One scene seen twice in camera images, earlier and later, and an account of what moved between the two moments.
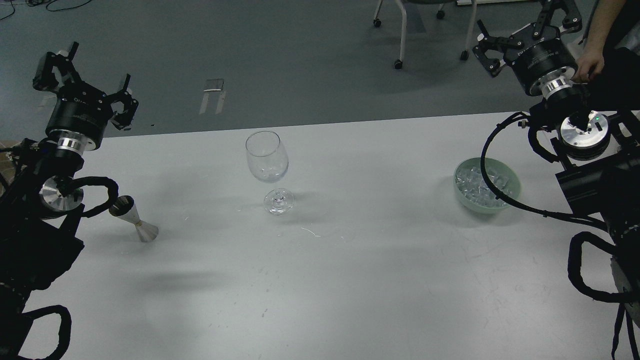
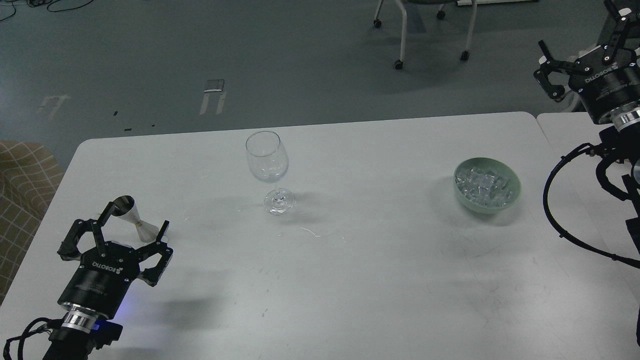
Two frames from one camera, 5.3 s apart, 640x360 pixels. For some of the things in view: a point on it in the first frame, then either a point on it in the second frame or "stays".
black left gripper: x=80 y=114 to x=104 y=275
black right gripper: x=541 y=61 to x=609 y=83
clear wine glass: x=268 y=161 stays
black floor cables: x=34 y=2 stays
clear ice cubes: x=471 y=182 stays
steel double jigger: x=124 y=208 stays
